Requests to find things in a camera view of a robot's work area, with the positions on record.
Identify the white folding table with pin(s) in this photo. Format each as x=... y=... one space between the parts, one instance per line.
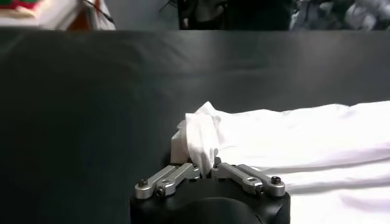
x=18 y=22

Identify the standing person in black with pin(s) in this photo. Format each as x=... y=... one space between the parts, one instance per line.
x=259 y=15

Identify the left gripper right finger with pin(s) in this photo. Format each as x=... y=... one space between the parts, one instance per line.
x=243 y=176

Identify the white draped cloth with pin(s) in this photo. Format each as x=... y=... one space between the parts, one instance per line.
x=97 y=21

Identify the red garment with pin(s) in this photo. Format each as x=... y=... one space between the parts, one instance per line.
x=12 y=3

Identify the white t-shirt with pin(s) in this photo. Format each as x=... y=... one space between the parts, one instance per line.
x=304 y=137

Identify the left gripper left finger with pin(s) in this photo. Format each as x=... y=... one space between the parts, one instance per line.
x=164 y=182

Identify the black table cover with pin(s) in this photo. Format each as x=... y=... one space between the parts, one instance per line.
x=76 y=106

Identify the seated person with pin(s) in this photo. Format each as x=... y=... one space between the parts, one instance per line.
x=210 y=12

